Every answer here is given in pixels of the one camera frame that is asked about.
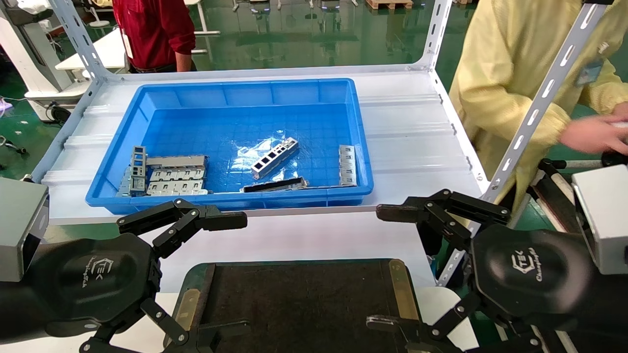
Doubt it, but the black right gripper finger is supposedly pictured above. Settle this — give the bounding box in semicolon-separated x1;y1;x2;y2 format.
366;292;491;353
376;189;512;250

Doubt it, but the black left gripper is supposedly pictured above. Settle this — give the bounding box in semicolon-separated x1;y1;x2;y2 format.
20;233;251;353

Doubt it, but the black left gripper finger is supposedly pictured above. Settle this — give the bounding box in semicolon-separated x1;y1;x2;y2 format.
117;198;248;259

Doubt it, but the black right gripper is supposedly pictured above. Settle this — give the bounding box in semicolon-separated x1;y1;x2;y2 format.
469;226;594;330

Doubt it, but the metal part with square holes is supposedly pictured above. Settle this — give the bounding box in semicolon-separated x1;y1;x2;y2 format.
250;137;300;180

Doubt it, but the metal cage part with tabs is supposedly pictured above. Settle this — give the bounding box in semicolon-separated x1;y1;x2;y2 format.
146;179;208;196
149;167;207;182

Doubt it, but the metal part with black face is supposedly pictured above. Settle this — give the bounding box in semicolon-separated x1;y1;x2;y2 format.
240;177;310;193

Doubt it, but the short metal cage part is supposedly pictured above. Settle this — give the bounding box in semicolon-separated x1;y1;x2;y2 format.
339;145;358;187

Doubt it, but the long plain grey metal part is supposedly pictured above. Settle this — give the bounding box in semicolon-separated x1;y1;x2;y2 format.
146;155;209;170

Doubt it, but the black container tray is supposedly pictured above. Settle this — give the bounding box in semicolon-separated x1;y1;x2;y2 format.
163;258;423;353

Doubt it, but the upright metal part with holes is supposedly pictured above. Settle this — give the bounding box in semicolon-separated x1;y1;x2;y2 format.
130;146;147;177

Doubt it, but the bystander bare hand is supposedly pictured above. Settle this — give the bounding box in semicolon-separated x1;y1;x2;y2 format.
559;102;628;155

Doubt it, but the clear plastic film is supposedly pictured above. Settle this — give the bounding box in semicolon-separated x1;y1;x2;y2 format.
230;130;315;189

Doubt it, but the white metal shelf rack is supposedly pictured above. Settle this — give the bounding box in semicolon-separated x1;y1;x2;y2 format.
30;0;614;288

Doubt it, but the black and white tube cart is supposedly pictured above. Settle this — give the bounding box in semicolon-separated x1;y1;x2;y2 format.
527;152;628;353

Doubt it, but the blue plastic bin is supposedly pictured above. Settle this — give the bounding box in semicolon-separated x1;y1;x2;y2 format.
85;78;374;215

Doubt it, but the person in yellow coat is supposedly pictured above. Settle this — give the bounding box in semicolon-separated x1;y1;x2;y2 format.
448;0;628;209

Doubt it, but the person in red shirt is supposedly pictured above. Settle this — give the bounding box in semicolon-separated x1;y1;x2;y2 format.
112;0;197;74

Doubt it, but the white background table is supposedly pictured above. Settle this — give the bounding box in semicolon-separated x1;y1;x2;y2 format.
55;27;129;72

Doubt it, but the wooden pallet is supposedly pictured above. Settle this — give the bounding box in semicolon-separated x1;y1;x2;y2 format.
366;0;414;10

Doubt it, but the white machine base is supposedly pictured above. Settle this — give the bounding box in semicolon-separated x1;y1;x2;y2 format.
0;0;95;122

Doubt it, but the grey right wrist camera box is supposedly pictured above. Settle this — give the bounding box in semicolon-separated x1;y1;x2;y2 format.
572;164;628;275

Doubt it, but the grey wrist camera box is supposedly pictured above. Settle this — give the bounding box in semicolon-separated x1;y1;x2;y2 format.
572;164;628;275
0;177;50;283

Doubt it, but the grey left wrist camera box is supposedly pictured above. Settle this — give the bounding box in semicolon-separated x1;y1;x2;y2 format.
0;177;50;283

